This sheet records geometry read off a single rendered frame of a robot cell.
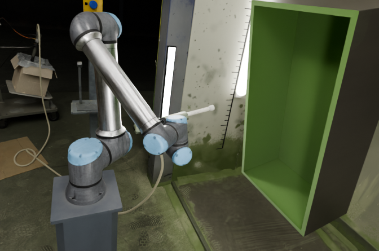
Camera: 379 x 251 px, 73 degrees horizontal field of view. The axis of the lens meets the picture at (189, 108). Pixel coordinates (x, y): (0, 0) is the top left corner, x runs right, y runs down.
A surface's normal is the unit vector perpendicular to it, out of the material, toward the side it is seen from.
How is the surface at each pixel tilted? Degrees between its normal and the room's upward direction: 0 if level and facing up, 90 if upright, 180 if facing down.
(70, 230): 90
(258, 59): 90
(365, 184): 57
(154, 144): 93
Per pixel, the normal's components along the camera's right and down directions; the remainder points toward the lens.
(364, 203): -0.69, -0.47
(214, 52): 0.39, 0.40
